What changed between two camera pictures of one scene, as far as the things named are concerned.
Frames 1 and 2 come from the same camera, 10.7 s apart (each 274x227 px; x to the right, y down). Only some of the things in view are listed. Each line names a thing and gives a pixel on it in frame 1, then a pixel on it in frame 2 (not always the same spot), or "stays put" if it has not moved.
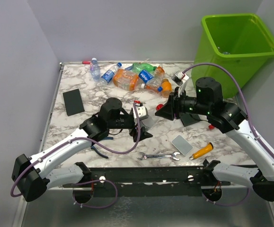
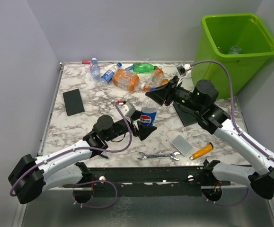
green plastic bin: (240, 43) stays put
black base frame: (177, 181) stays put
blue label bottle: (145, 76) -> (149, 107)
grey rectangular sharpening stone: (181, 144) stays put
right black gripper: (170, 110) -> (166, 92)
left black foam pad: (73, 102) stays put
